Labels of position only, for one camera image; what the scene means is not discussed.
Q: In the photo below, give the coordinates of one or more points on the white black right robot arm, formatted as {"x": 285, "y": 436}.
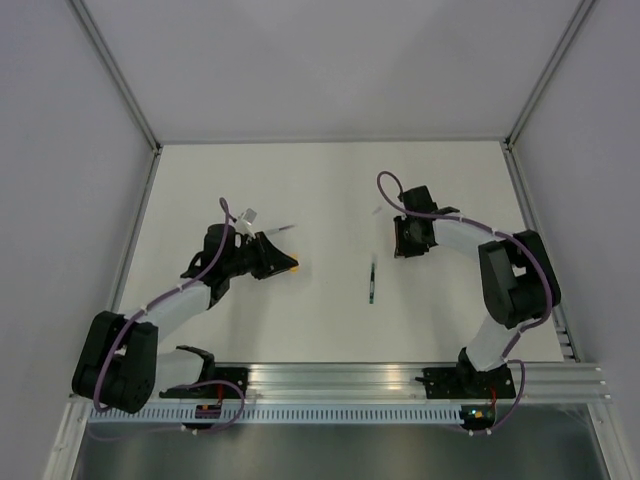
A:
{"x": 519, "y": 289}

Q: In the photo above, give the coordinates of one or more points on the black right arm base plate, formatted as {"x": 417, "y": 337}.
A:
{"x": 452, "y": 383}

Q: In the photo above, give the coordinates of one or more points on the aluminium mounting rail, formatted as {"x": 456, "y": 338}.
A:
{"x": 351, "y": 383}

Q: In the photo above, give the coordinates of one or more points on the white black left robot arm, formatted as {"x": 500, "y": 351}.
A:
{"x": 118, "y": 364}

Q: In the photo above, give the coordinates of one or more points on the orange highlighter cap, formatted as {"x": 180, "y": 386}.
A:
{"x": 296, "y": 267}

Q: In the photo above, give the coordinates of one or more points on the right aluminium frame post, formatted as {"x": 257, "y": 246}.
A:
{"x": 571, "y": 31}

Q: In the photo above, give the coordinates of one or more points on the white slotted cable duct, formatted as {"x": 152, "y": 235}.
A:
{"x": 254, "y": 413}

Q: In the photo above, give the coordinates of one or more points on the aluminium frame post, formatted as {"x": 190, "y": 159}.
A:
{"x": 571, "y": 31}
{"x": 101, "y": 49}

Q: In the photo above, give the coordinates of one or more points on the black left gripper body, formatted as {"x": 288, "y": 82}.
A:
{"x": 255, "y": 261}

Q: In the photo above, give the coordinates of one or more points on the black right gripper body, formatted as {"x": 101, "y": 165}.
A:
{"x": 407, "y": 242}

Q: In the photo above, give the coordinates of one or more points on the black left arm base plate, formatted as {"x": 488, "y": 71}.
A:
{"x": 218, "y": 384}

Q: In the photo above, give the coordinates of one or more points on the left aluminium frame post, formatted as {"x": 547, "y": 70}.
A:
{"x": 101, "y": 49}

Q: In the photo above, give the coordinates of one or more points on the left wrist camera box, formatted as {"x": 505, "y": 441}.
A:
{"x": 244, "y": 222}

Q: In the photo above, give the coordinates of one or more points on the green gel pen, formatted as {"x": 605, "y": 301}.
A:
{"x": 372, "y": 279}

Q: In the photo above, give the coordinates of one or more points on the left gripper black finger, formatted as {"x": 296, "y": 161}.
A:
{"x": 273, "y": 269}
{"x": 271, "y": 253}

